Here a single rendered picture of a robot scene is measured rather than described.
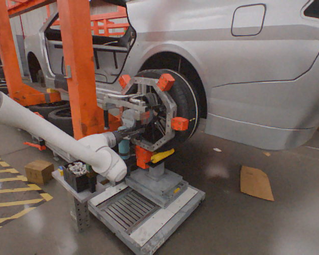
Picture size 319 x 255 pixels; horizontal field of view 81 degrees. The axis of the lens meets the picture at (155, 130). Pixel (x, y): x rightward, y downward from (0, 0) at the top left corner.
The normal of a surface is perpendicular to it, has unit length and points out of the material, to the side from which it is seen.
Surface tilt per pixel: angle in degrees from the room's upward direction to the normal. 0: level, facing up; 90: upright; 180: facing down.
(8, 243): 0
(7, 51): 90
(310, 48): 89
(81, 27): 90
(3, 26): 90
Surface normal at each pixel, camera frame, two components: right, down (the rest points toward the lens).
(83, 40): 0.76, 0.26
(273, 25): -0.65, 0.25
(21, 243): 0.04, -0.94
